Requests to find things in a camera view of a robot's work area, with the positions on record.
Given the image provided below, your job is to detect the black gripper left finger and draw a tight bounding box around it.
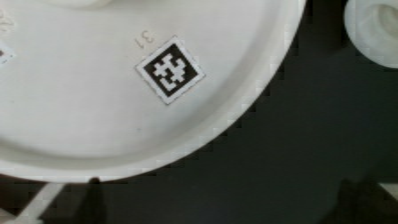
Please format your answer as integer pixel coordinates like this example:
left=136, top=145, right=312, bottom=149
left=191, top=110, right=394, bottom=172
left=0, top=177, right=120, bottom=224

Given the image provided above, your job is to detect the white round table top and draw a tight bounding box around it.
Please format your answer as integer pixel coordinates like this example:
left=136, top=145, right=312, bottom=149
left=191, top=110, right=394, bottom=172
left=0, top=0, right=305, bottom=182

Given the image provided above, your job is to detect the white cylindrical table leg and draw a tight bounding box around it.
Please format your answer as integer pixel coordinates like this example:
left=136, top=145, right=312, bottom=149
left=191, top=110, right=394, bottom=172
left=344, top=0, right=398, bottom=69

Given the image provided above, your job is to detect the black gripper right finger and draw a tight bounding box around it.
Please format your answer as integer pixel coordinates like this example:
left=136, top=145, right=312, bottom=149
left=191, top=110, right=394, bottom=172
left=331, top=179, right=398, bottom=224

